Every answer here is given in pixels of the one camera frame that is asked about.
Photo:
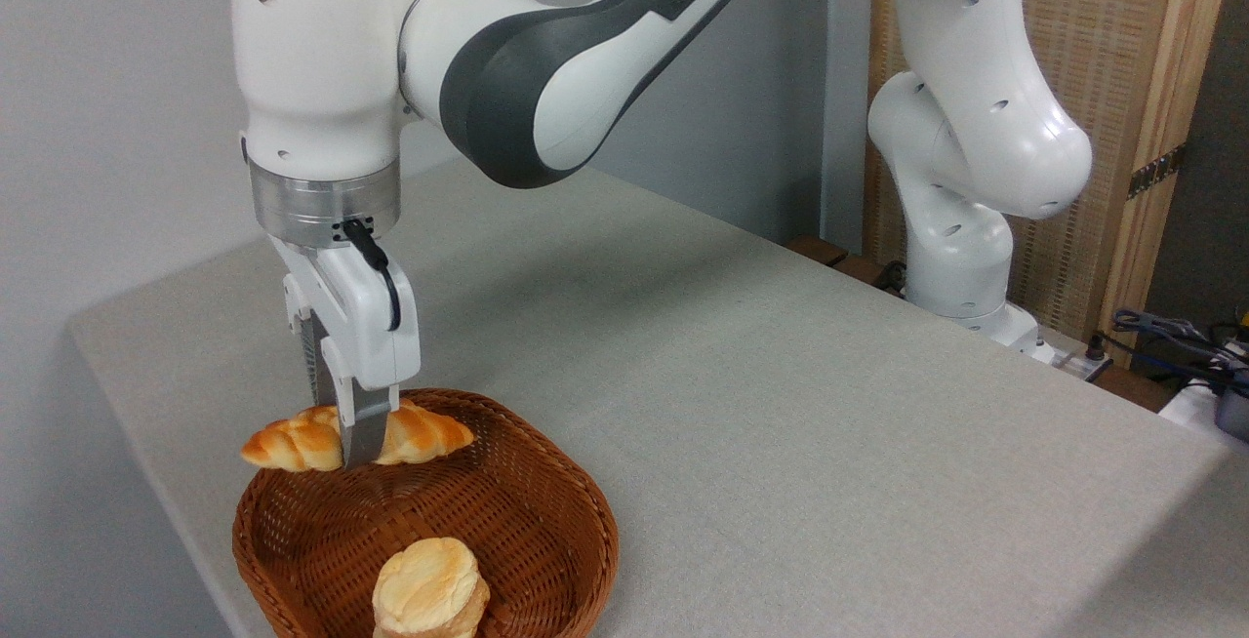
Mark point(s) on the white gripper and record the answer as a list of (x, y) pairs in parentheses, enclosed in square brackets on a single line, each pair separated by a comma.
[(371, 326)]

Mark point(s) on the braided golden bread loaf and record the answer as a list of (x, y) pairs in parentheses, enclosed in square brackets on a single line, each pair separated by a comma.
[(293, 443)]

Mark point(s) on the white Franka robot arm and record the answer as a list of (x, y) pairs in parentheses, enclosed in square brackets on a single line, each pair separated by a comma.
[(322, 62)]

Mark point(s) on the brown wicker basket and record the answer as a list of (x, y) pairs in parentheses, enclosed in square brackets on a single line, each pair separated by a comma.
[(507, 521)]

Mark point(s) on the round pale bread roll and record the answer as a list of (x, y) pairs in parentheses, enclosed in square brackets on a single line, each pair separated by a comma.
[(429, 584)]

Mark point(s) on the grey tablecloth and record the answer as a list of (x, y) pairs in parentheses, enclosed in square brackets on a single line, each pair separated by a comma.
[(781, 326)]

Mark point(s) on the metal screen hinge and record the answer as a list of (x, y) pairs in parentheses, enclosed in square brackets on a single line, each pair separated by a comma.
[(1156, 171)]

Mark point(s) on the white box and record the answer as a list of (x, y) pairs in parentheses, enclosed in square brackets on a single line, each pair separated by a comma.
[(1186, 404)]

